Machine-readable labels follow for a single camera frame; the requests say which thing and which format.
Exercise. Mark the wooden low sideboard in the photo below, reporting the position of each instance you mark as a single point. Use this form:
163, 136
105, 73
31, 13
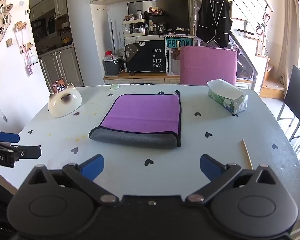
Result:
140, 80

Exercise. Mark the white pegboard cage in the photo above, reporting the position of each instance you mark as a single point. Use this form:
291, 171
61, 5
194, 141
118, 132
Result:
172, 62

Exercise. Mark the wooden wall hook rack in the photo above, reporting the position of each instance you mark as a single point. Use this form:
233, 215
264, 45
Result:
20, 25

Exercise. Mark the black printed cloth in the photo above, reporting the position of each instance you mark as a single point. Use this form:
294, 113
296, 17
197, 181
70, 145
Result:
150, 57

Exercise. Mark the black vest with white trim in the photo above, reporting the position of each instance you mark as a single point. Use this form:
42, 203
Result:
213, 20

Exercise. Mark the black chair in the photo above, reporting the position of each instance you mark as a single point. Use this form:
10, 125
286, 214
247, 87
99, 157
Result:
298, 92

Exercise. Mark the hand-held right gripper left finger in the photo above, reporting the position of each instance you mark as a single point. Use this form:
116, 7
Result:
92, 167

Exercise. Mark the pink chair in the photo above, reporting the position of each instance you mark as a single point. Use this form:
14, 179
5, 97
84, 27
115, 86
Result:
207, 65

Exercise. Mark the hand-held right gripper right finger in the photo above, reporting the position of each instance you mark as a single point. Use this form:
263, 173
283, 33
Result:
210, 167

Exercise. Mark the kitchen base cabinet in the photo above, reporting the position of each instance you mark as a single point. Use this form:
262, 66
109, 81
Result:
60, 67

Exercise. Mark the kitchen wall cabinet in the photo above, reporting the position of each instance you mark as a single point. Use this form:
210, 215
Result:
48, 6

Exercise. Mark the ceramic cat bowl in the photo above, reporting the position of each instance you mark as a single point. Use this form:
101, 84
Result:
65, 101

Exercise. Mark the green tissue pack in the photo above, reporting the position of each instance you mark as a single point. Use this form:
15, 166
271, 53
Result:
227, 97

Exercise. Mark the beige curtain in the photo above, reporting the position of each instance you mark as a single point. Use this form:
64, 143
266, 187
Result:
291, 30

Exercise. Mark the wooden stick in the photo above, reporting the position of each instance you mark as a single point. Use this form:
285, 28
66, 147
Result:
247, 155

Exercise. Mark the teal sign plate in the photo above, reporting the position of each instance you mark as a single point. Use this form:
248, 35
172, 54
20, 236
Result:
178, 42

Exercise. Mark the grey bin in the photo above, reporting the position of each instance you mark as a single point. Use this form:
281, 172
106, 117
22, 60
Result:
112, 66

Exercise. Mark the purple and grey towel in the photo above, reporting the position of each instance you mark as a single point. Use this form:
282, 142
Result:
142, 120

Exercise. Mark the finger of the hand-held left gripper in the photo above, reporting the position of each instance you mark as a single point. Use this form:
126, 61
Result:
27, 152
7, 137

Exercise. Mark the small green dish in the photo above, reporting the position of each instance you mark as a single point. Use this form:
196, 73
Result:
114, 87

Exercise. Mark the red cap bottle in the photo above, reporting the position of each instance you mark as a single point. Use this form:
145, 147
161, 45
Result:
108, 54

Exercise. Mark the pink tag card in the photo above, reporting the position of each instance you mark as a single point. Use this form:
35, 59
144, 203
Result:
58, 86

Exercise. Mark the wooden staircase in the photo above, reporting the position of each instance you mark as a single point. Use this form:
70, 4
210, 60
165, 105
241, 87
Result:
261, 55

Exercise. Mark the white shelf rack with bottles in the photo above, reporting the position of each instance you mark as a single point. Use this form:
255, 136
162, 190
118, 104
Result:
135, 27

